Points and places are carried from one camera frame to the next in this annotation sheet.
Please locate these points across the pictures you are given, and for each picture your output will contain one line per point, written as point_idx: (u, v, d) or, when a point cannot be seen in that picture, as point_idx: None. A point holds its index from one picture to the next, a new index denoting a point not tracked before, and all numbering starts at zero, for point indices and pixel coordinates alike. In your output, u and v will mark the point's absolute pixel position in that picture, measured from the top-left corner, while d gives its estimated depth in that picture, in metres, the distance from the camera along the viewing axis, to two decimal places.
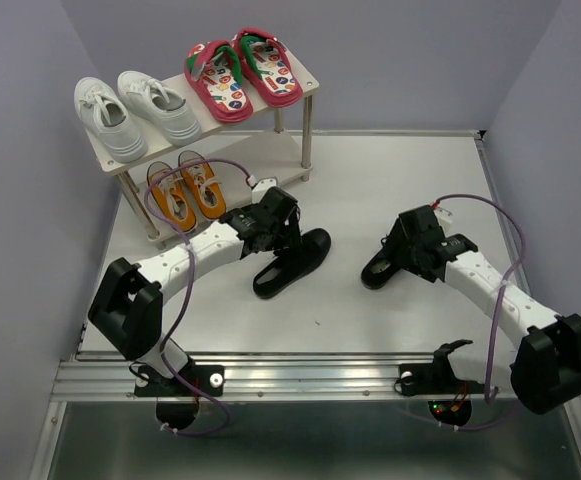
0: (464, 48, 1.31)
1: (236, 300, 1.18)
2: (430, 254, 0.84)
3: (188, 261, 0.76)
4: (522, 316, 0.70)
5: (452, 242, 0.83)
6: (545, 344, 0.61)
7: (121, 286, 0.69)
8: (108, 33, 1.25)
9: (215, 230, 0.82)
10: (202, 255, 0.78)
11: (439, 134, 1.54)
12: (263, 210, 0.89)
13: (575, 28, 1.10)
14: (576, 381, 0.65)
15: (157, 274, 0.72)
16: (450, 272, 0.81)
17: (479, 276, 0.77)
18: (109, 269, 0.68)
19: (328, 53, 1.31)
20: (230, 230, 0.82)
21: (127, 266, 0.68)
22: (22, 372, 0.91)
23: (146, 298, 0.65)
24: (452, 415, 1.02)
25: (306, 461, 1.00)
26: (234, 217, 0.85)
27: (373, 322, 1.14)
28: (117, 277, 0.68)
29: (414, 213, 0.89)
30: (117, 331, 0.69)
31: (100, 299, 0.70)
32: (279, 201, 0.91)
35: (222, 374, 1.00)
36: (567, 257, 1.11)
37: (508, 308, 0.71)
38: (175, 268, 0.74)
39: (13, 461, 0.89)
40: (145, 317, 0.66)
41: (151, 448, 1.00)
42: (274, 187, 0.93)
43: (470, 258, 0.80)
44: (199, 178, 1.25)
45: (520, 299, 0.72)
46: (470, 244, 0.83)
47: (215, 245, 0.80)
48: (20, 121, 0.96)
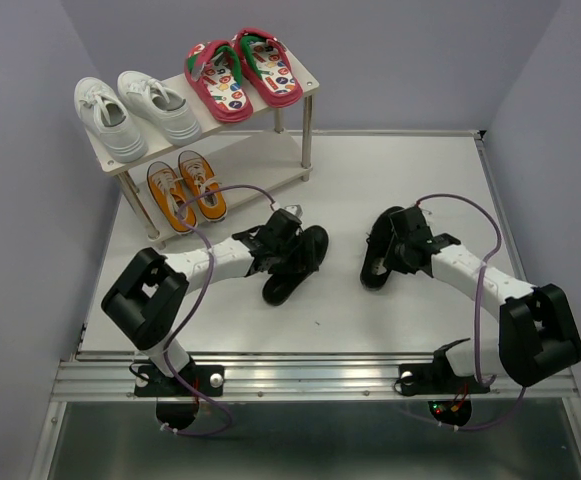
0: (464, 48, 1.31)
1: (236, 300, 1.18)
2: (417, 252, 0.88)
3: (209, 261, 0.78)
4: (500, 290, 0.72)
5: (439, 240, 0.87)
6: (520, 311, 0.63)
7: (143, 275, 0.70)
8: (108, 33, 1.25)
9: (230, 243, 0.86)
10: (220, 260, 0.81)
11: (439, 134, 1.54)
12: (269, 233, 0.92)
13: (575, 28, 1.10)
14: (562, 350, 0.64)
15: (183, 267, 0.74)
16: (436, 265, 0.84)
17: (461, 263, 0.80)
18: (137, 256, 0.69)
19: (328, 53, 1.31)
20: (242, 246, 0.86)
21: (156, 255, 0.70)
22: (22, 371, 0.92)
23: (172, 286, 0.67)
24: (452, 415, 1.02)
25: (306, 461, 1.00)
26: (245, 237, 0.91)
27: (374, 322, 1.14)
28: (144, 264, 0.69)
29: (403, 212, 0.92)
30: (132, 319, 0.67)
31: (120, 286, 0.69)
32: (284, 224, 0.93)
35: (222, 374, 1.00)
36: (567, 257, 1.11)
37: (487, 285, 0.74)
38: (198, 265, 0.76)
39: (13, 461, 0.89)
40: (168, 305, 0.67)
41: (151, 448, 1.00)
42: (280, 210, 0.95)
43: (452, 249, 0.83)
44: (199, 178, 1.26)
45: (499, 277, 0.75)
46: (455, 240, 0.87)
47: (230, 255, 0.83)
48: (21, 121, 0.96)
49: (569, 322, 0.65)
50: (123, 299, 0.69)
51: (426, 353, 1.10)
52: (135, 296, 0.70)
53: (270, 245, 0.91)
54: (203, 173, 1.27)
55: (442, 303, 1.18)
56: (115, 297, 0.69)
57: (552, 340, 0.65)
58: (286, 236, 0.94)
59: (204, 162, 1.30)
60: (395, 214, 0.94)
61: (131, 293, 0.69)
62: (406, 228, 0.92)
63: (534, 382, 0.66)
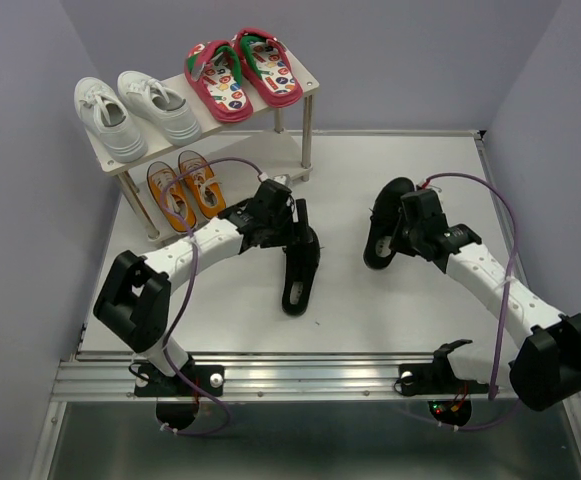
0: (465, 48, 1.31)
1: (236, 300, 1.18)
2: (432, 244, 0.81)
3: (192, 253, 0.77)
4: (526, 314, 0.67)
5: (456, 233, 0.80)
6: (550, 344, 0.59)
7: (126, 280, 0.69)
8: (108, 33, 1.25)
9: (216, 225, 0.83)
10: (205, 248, 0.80)
11: (439, 134, 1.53)
12: (258, 204, 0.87)
13: (575, 28, 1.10)
14: (577, 380, 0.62)
15: (164, 265, 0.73)
16: (454, 265, 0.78)
17: (482, 270, 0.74)
18: (115, 262, 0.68)
19: (328, 53, 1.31)
20: (229, 225, 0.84)
21: (135, 258, 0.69)
22: (22, 371, 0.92)
23: (154, 288, 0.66)
24: (452, 414, 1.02)
25: (306, 462, 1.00)
26: (232, 213, 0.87)
27: (373, 321, 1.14)
28: (124, 269, 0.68)
29: (417, 198, 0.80)
30: (124, 323, 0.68)
31: (106, 293, 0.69)
32: (273, 195, 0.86)
35: (222, 374, 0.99)
36: (566, 257, 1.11)
37: (512, 306, 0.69)
38: (181, 260, 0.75)
39: (13, 461, 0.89)
40: (154, 306, 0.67)
41: (151, 448, 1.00)
42: (268, 180, 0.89)
43: (473, 250, 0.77)
44: (199, 178, 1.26)
45: (523, 297, 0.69)
46: (474, 237, 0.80)
47: (216, 239, 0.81)
48: (20, 121, 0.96)
49: None
50: (113, 306, 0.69)
51: (427, 353, 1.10)
52: (124, 300, 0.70)
53: (260, 218, 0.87)
54: (203, 173, 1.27)
55: (443, 303, 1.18)
56: (104, 305, 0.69)
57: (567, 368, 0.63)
58: (277, 207, 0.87)
59: (204, 162, 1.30)
60: (408, 198, 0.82)
61: (119, 299, 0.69)
62: (419, 214, 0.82)
63: (548, 405, 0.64)
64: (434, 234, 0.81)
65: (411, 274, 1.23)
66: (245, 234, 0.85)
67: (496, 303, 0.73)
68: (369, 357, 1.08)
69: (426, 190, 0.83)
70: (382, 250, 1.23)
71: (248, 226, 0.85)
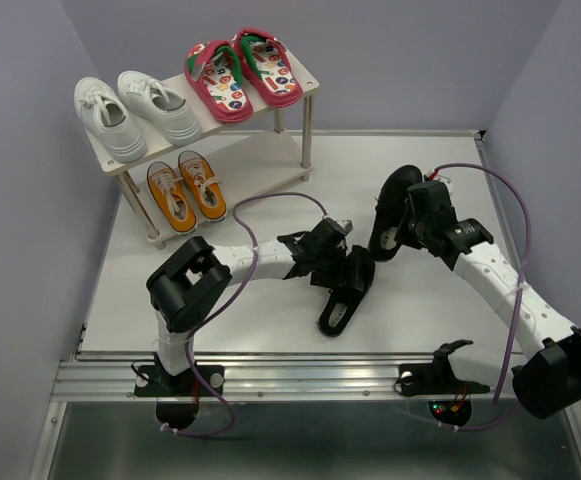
0: (465, 48, 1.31)
1: (237, 301, 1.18)
2: (441, 240, 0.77)
3: (252, 260, 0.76)
4: (537, 326, 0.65)
5: (467, 229, 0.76)
6: (559, 358, 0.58)
7: (190, 262, 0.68)
8: (108, 33, 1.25)
9: (274, 244, 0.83)
10: (264, 260, 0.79)
11: (439, 134, 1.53)
12: (312, 239, 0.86)
13: (575, 29, 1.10)
14: None
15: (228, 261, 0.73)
16: (465, 267, 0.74)
17: (494, 274, 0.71)
18: (187, 243, 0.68)
19: (328, 52, 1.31)
20: (285, 250, 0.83)
21: (205, 245, 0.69)
22: (22, 371, 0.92)
23: (216, 276, 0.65)
24: (452, 414, 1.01)
25: (306, 462, 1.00)
26: (288, 242, 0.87)
27: (374, 322, 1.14)
28: (194, 251, 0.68)
29: (427, 190, 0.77)
30: (174, 301, 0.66)
31: (167, 266, 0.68)
32: (329, 234, 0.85)
35: (222, 374, 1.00)
36: (566, 257, 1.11)
37: (523, 315, 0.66)
38: (242, 261, 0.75)
39: (13, 461, 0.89)
40: (210, 294, 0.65)
41: (151, 448, 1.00)
42: (328, 218, 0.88)
43: (485, 251, 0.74)
44: (199, 178, 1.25)
45: (536, 306, 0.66)
46: (486, 236, 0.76)
47: (273, 256, 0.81)
48: (20, 121, 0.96)
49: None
50: (169, 279, 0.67)
51: (427, 353, 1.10)
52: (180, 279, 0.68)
53: (312, 252, 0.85)
54: (203, 173, 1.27)
55: (444, 304, 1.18)
56: (160, 277, 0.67)
57: (572, 378, 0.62)
58: (329, 246, 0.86)
59: (204, 162, 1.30)
60: (416, 189, 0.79)
61: (175, 276, 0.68)
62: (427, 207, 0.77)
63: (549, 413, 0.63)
64: (444, 229, 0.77)
65: (411, 274, 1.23)
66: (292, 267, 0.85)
67: (505, 309, 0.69)
68: (369, 358, 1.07)
69: (435, 183, 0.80)
70: (385, 242, 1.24)
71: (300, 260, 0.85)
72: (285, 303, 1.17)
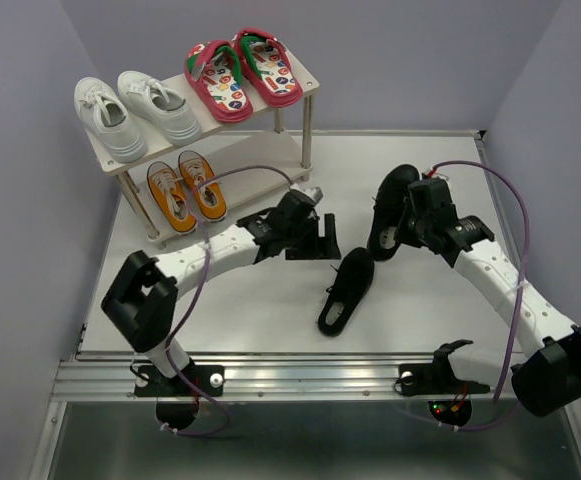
0: (465, 48, 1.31)
1: (236, 301, 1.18)
2: (441, 237, 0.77)
3: (203, 260, 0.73)
4: (537, 325, 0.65)
5: (468, 227, 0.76)
6: (558, 357, 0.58)
7: (136, 279, 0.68)
8: (108, 33, 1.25)
9: (233, 232, 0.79)
10: (218, 255, 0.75)
11: (439, 134, 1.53)
12: (279, 215, 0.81)
13: (575, 28, 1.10)
14: (580, 388, 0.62)
15: (173, 270, 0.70)
16: (465, 264, 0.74)
17: (494, 271, 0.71)
18: (126, 260, 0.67)
19: (328, 53, 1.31)
20: (246, 234, 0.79)
21: (147, 259, 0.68)
22: (22, 371, 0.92)
23: (161, 292, 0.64)
24: (452, 415, 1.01)
25: (306, 462, 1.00)
26: (251, 222, 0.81)
27: (374, 322, 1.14)
28: (134, 269, 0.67)
29: (427, 187, 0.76)
30: (130, 322, 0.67)
31: (116, 289, 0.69)
32: (296, 206, 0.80)
35: (222, 374, 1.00)
36: (567, 257, 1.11)
37: (524, 314, 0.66)
38: (192, 266, 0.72)
39: (13, 461, 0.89)
40: (160, 310, 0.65)
41: (151, 448, 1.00)
42: (293, 190, 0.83)
43: (485, 248, 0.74)
44: (199, 179, 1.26)
45: (537, 305, 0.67)
46: (486, 233, 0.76)
47: (231, 247, 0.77)
48: (20, 121, 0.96)
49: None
50: (121, 302, 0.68)
51: (427, 353, 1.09)
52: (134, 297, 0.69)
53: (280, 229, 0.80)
54: (203, 173, 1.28)
55: (444, 303, 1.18)
56: (113, 301, 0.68)
57: (571, 376, 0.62)
58: (298, 220, 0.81)
59: (204, 163, 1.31)
60: (417, 186, 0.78)
61: (127, 297, 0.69)
62: (427, 204, 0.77)
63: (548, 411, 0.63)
64: (444, 226, 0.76)
65: (411, 274, 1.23)
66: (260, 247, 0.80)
67: (505, 307, 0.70)
68: (369, 358, 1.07)
69: (435, 180, 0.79)
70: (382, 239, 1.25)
71: (266, 239, 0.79)
72: (285, 303, 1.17)
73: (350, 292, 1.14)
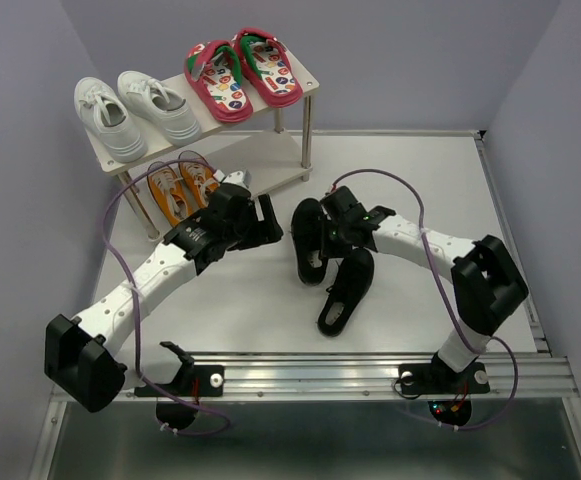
0: (465, 48, 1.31)
1: (236, 303, 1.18)
2: (358, 232, 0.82)
3: (132, 302, 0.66)
4: (446, 253, 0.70)
5: (374, 214, 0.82)
6: (471, 268, 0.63)
7: (67, 345, 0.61)
8: (108, 34, 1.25)
9: (160, 255, 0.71)
10: (147, 291, 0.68)
11: (439, 134, 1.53)
12: (212, 215, 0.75)
13: (576, 28, 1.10)
14: (510, 294, 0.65)
15: (99, 327, 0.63)
16: (379, 243, 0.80)
17: (403, 235, 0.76)
18: (48, 330, 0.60)
19: (327, 53, 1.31)
20: (176, 250, 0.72)
21: (70, 324, 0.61)
22: (22, 372, 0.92)
23: (91, 355, 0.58)
24: (452, 415, 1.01)
25: (306, 461, 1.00)
26: (181, 230, 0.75)
27: (373, 322, 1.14)
28: (59, 337, 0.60)
29: (333, 196, 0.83)
30: (75, 388, 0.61)
31: (51, 360, 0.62)
32: (228, 202, 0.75)
35: (222, 374, 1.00)
36: (566, 256, 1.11)
37: (434, 250, 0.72)
38: (119, 314, 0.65)
39: (13, 461, 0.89)
40: (97, 373, 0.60)
41: (151, 448, 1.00)
42: (221, 186, 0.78)
43: (391, 220, 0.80)
44: (199, 179, 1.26)
45: (441, 239, 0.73)
46: (389, 210, 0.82)
47: (162, 274, 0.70)
48: (20, 121, 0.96)
49: (511, 266, 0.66)
50: (61, 370, 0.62)
51: (425, 352, 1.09)
52: (73, 363, 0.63)
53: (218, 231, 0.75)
54: (203, 173, 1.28)
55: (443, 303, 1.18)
56: (52, 371, 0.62)
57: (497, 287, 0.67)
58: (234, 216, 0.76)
59: (204, 163, 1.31)
60: (325, 199, 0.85)
61: (65, 364, 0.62)
62: (338, 211, 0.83)
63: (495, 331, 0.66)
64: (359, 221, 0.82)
65: (411, 273, 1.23)
66: (197, 257, 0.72)
67: (423, 257, 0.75)
68: (356, 357, 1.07)
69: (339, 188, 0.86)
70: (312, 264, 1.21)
71: (200, 246, 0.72)
72: (284, 303, 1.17)
73: (350, 293, 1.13)
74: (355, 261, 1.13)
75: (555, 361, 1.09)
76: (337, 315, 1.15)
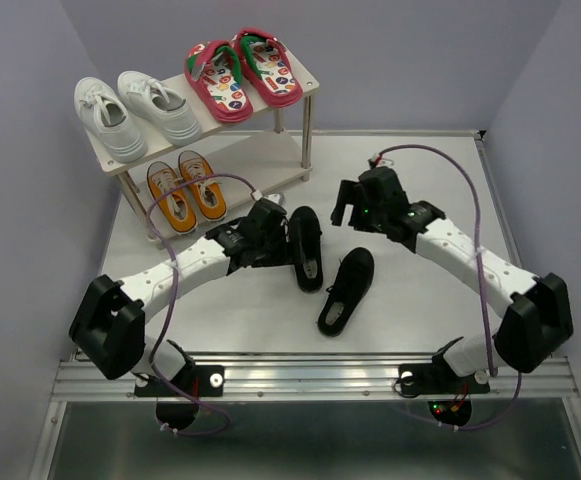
0: (465, 48, 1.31)
1: (237, 303, 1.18)
2: (397, 226, 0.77)
3: (172, 278, 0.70)
4: (502, 283, 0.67)
5: (420, 211, 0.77)
6: (530, 309, 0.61)
7: (101, 304, 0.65)
8: (108, 34, 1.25)
9: (201, 245, 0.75)
10: (187, 272, 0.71)
11: (439, 134, 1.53)
12: (250, 224, 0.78)
13: (576, 28, 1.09)
14: (557, 335, 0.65)
15: (139, 292, 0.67)
16: (422, 245, 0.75)
17: (453, 246, 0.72)
18: (90, 286, 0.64)
19: (327, 53, 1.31)
20: (215, 245, 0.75)
21: (111, 283, 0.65)
22: (23, 371, 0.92)
23: (126, 316, 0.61)
24: (452, 415, 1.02)
25: (306, 461, 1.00)
26: (221, 231, 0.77)
27: (373, 322, 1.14)
28: (98, 295, 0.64)
29: (378, 178, 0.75)
30: (98, 349, 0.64)
31: (82, 317, 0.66)
32: (267, 214, 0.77)
35: (222, 374, 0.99)
36: (566, 257, 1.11)
37: (488, 276, 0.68)
38: (159, 286, 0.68)
39: (12, 461, 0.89)
40: (127, 337, 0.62)
41: (151, 448, 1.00)
42: (262, 198, 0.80)
43: (440, 226, 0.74)
44: (199, 178, 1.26)
45: (497, 266, 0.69)
46: (438, 211, 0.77)
47: (200, 262, 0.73)
48: (20, 121, 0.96)
49: (564, 309, 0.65)
50: (89, 330, 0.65)
51: (424, 353, 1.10)
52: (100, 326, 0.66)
53: (253, 239, 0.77)
54: (203, 173, 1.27)
55: (444, 303, 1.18)
56: (80, 329, 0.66)
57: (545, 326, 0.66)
58: (270, 228, 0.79)
59: (204, 162, 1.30)
60: (366, 178, 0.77)
61: (95, 324, 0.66)
62: (380, 196, 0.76)
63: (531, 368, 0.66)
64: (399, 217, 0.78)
65: (411, 274, 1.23)
66: (232, 257, 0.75)
67: (471, 276, 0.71)
68: (361, 358, 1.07)
69: (383, 169, 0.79)
70: (303, 271, 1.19)
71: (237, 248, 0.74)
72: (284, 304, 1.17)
73: (350, 293, 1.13)
74: (354, 261, 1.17)
75: (555, 362, 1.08)
76: (337, 315, 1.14)
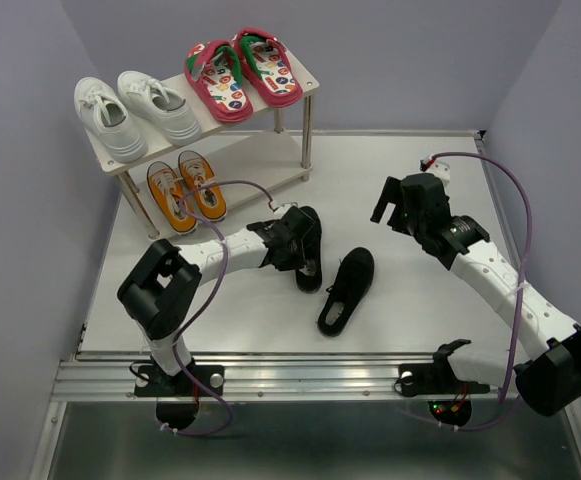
0: (465, 48, 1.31)
1: (236, 303, 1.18)
2: (437, 240, 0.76)
3: (223, 253, 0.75)
4: (541, 326, 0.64)
5: (462, 227, 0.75)
6: (565, 359, 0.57)
7: (157, 266, 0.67)
8: (108, 34, 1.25)
9: (244, 234, 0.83)
10: (235, 251, 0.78)
11: (439, 134, 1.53)
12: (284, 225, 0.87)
13: (576, 29, 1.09)
14: None
15: (197, 257, 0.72)
16: (461, 266, 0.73)
17: (493, 274, 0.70)
18: (151, 247, 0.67)
19: (327, 53, 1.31)
20: (256, 236, 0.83)
21: (169, 246, 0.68)
22: (22, 371, 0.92)
23: (185, 276, 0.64)
24: (452, 415, 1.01)
25: (306, 461, 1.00)
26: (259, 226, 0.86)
27: (373, 322, 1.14)
28: (158, 255, 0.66)
29: (423, 188, 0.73)
30: (146, 308, 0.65)
31: (134, 276, 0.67)
32: (300, 219, 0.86)
35: (222, 374, 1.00)
36: (566, 256, 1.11)
37: (526, 316, 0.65)
38: (211, 257, 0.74)
39: (12, 461, 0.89)
40: (180, 298, 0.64)
41: (152, 448, 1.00)
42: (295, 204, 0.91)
43: (483, 250, 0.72)
44: (199, 178, 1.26)
45: (538, 305, 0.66)
46: (482, 233, 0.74)
47: (244, 246, 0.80)
48: (20, 120, 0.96)
49: None
50: (138, 289, 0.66)
51: (426, 353, 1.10)
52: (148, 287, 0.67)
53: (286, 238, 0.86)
54: (203, 173, 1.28)
55: (444, 303, 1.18)
56: (130, 287, 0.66)
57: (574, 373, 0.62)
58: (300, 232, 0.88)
59: (204, 162, 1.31)
60: (409, 186, 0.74)
61: (145, 284, 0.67)
62: (422, 204, 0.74)
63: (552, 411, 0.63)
64: (438, 229, 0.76)
65: (411, 274, 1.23)
66: (267, 250, 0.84)
67: (506, 308, 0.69)
68: (364, 358, 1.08)
69: (429, 176, 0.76)
70: (300, 271, 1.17)
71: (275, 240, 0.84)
72: (283, 304, 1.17)
73: (350, 294, 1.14)
74: (355, 261, 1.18)
75: None
76: (337, 315, 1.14)
